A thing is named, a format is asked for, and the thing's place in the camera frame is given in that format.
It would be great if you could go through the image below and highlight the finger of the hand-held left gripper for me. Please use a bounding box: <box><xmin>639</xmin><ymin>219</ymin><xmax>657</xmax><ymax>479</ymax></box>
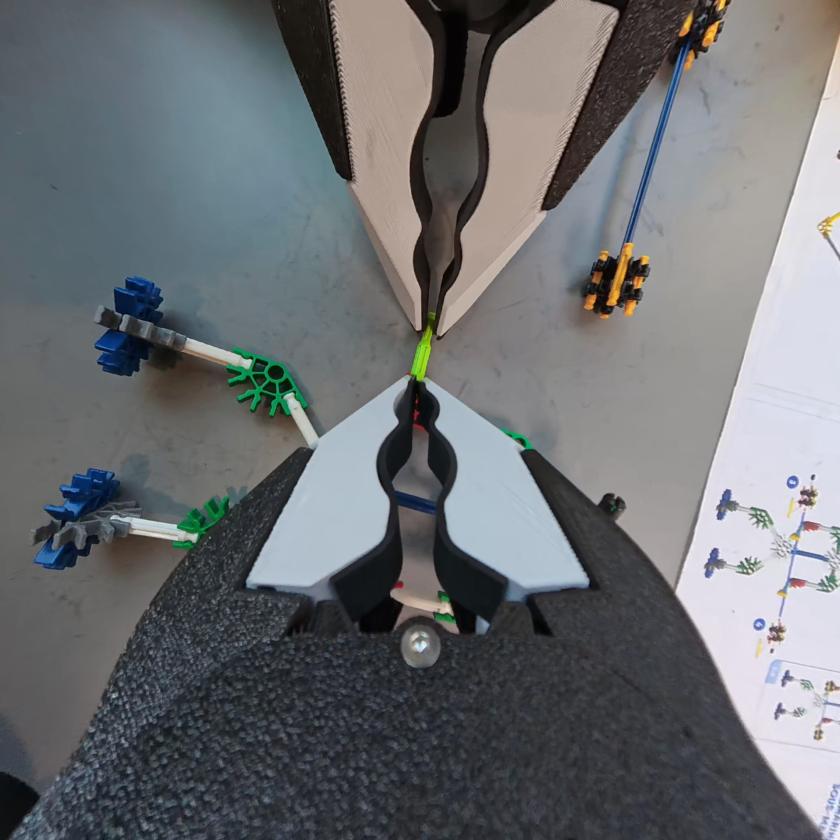
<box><xmin>434</xmin><ymin>0</ymin><xmax>622</xmax><ymax>339</ymax></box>
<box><xmin>327</xmin><ymin>0</ymin><xmax>439</xmax><ymax>333</ymax></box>

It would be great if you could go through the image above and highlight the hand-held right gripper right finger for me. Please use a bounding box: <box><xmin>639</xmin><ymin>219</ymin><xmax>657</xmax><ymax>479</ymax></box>
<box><xmin>417</xmin><ymin>378</ymin><xmax>592</xmax><ymax>635</ymax></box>

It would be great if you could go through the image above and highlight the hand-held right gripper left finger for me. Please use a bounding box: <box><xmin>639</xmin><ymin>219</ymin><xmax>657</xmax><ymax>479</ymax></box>
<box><xmin>245</xmin><ymin>374</ymin><xmax>417</xmax><ymax>633</ymax></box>

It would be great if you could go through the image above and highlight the thin blue toy rod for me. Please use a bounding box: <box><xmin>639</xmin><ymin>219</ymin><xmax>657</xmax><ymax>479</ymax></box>
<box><xmin>620</xmin><ymin>39</ymin><xmax>690</xmax><ymax>247</ymax></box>

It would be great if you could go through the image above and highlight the black orange toy wheel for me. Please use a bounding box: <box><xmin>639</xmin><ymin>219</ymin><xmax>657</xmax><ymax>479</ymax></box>
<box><xmin>675</xmin><ymin>0</ymin><xmax>731</xmax><ymax>72</ymax></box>
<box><xmin>583</xmin><ymin>243</ymin><xmax>652</xmax><ymax>319</ymax></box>

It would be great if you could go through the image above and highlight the lime green toy rod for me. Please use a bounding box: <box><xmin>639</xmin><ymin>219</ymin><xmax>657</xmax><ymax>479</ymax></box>
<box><xmin>410</xmin><ymin>313</ymin><xmax>438</xmax><ymax>383</ymax></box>

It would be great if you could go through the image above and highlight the multicoloured construction toy model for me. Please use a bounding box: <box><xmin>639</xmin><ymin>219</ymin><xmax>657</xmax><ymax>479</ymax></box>
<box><xmin>29</xmin><ymin>276</ymin><xmax>628</xmax><ymax>623</ymax></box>

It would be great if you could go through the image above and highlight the white instruction sheet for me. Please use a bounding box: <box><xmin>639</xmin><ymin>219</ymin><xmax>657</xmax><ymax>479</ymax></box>
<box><xmin>675</xmin><ymin>39</ymin><xmax>840</xmax><ymax>840</ymax></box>

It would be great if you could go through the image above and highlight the person's right leg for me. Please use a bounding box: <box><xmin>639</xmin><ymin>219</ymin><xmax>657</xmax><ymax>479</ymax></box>
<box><xmin>0</xmin><ymin>771</ymin><xmax>40</xmax><ymax>840</ymax></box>

